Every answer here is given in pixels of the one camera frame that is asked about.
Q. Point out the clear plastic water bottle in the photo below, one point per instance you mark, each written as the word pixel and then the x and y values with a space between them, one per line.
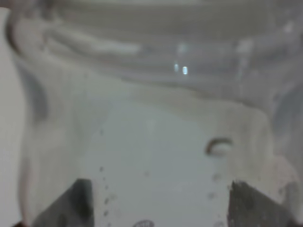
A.
pixel 162 104

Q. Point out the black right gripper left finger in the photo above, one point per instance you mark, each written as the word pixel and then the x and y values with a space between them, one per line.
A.
pixel 74 208

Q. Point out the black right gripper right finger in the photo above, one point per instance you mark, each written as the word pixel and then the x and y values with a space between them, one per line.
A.
pixel 248 207

